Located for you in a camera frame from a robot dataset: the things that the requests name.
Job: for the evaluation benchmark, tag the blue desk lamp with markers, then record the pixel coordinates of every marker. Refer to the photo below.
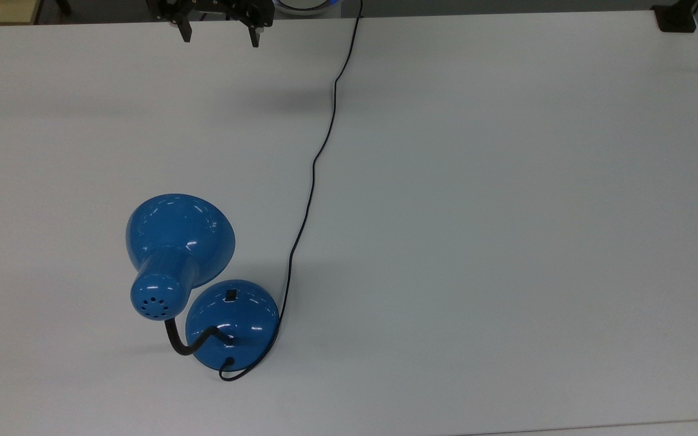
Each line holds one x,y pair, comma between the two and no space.
179,233

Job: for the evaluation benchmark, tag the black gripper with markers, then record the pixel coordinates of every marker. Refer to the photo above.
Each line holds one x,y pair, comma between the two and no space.
216,7

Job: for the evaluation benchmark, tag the black chair leg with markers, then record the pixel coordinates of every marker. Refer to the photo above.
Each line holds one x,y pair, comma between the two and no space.
64,6

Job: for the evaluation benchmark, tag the black clamp block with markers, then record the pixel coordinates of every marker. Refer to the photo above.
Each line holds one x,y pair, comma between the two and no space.
675,18

